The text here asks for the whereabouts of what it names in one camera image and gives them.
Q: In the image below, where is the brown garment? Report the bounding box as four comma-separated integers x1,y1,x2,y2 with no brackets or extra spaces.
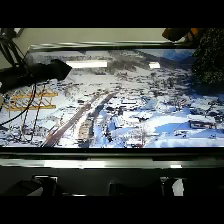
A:
161,28,206,43

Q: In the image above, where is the black white-speckled garment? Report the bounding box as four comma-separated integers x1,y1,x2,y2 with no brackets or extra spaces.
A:
191,28,224,95

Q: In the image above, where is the silver frame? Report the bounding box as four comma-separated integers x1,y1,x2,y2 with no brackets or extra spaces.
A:
0,155,224,197

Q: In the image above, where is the black cable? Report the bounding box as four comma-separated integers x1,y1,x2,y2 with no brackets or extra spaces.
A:
0,28,30,69
0,82,38,128

